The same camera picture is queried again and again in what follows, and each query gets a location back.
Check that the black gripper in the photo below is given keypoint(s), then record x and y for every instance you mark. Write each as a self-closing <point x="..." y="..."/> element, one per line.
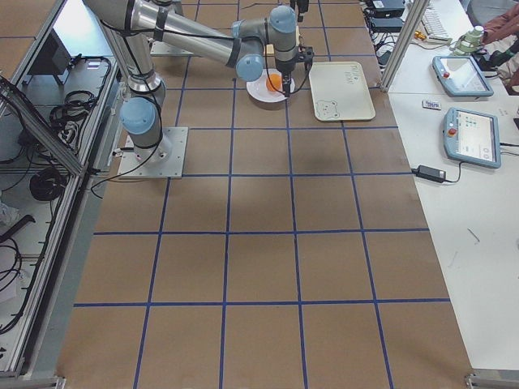
<point x="300" y="6"/>
<point x="285" y="67"/>

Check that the white round plate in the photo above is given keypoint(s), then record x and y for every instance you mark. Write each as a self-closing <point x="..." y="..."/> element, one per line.
<point x="257" y="89"/>

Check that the black power adapter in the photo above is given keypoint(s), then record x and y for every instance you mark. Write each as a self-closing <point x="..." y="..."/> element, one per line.
<point x="429" y="173"/>

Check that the lower blue teach pendant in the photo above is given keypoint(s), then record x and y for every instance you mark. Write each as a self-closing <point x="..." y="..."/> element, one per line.
<point x="472" y="137"/>

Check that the white keyboard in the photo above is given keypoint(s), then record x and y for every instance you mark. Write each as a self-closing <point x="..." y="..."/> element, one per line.
<point x="433" y="28"/>

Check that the blue teach pendant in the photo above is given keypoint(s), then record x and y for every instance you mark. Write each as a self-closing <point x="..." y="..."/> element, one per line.
<point x="461" y="76"/>
<point x="472" y="137"/>

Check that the orange fruit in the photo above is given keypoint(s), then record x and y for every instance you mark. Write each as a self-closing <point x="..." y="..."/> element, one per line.
<point x="273" y="82"/>

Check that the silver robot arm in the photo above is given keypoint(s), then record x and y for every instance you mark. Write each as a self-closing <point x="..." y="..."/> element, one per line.
<point x="135" y="23"/>

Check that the cream rectangular tray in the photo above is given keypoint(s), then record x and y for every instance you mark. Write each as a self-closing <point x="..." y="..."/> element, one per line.
<point x="340" y="93"/>

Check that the upper blue teach pendant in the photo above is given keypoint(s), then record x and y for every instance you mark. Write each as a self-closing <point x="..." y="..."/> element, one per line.
<point x="461" y="76"/>

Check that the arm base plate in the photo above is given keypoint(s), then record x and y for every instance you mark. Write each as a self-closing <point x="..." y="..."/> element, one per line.
<point x="166" y="161"/>
<point x="162" y="49"/>

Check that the aluminium frame post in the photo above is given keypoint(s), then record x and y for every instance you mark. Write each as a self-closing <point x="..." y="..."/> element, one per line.
<point x="412" y="20"/>

